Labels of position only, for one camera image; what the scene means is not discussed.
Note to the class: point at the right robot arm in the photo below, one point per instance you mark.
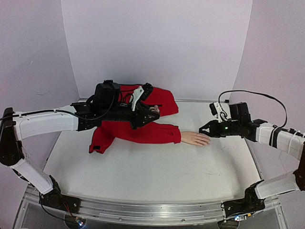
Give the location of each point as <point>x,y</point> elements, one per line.
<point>290,141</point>

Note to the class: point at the clear nail polish bottle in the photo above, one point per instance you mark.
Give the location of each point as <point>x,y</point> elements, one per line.
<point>155,109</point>

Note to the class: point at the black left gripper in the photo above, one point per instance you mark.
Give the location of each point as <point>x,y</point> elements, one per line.
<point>141,117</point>

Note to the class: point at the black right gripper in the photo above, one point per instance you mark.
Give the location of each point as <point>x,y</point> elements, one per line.
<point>217,130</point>

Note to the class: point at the aluminium table front rail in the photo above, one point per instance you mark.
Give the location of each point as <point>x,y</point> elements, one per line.
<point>49,213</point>

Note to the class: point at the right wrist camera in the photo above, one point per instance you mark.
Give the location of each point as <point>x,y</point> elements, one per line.
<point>218,112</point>

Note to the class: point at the mannequin hand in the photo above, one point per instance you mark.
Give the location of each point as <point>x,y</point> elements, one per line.
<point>195,139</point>

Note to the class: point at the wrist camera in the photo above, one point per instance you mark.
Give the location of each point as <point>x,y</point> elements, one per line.
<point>140,94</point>
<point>218,112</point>

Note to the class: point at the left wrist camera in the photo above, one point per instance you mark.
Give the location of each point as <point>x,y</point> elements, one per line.
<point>140,94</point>

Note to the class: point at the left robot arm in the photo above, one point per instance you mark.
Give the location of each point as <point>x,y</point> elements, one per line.
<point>106,104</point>

